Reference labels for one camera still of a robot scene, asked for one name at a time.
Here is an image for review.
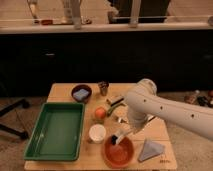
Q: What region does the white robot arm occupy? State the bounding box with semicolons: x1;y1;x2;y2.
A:
118;79;213;141

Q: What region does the red bowl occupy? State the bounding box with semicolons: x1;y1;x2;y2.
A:
101;137;134;169

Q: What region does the dark purple bowl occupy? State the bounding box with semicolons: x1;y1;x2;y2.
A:
71;84;92;103

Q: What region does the wooden table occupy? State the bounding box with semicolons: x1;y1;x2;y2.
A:
23;82;179;171

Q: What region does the white cup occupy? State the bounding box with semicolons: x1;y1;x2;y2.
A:
89;124;106;143

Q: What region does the green vegetable toy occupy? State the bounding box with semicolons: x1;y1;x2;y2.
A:
107;102;126;117

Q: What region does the orange fruit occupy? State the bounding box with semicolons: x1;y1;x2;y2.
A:
95;107;106;119

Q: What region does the grey folded cloth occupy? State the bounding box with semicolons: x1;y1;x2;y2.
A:
138;139;165;162

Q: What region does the blue sponge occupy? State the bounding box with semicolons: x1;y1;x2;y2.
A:
73;89;89;101

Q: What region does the green plastic tray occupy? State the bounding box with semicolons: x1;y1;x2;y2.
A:
24;102;85;161

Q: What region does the black chair base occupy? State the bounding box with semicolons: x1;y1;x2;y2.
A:
0;98;31;141

